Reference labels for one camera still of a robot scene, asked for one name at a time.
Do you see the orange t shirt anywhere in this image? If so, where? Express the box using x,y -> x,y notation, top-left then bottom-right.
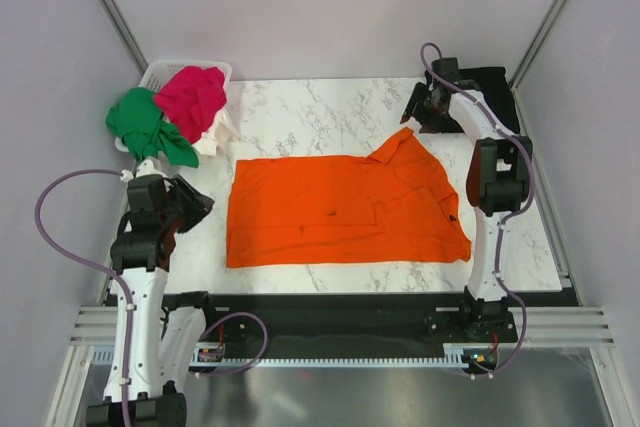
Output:
226,128 -> 472,269

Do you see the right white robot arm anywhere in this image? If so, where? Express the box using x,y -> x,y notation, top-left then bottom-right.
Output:
401,57 -> 534,302

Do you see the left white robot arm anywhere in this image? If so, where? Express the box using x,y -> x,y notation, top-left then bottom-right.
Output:
85,170 -> 220,426

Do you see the folded black t shirt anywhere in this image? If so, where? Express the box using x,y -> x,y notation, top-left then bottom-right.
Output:
442,66 -> 521,134

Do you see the green t shirt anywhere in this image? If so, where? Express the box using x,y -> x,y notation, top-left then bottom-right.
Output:
105,87 -> 200,168

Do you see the white t shirt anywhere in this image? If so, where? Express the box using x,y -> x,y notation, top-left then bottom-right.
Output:
193,107 -> 242,157

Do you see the red t shirt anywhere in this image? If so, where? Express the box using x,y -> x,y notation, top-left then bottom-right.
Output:
153,66 -> 227,144

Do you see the white laundry basket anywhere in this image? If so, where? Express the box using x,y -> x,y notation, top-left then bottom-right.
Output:
115,59 -> 234,153

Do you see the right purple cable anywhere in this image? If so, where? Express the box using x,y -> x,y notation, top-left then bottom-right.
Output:
419,41 -> 536,381

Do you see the purple cable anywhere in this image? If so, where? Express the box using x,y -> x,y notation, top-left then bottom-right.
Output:
419,41 -> 536,381
34,169 -> 269,427

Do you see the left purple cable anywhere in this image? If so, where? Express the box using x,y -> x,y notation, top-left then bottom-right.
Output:
34,169 -> 269,427

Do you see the aluminium frame rail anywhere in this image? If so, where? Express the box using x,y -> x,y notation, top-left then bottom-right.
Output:
70,306 -> 614,349

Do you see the white slotted cable duct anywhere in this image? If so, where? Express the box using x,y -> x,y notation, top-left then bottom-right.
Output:
92,344 -> 474,367

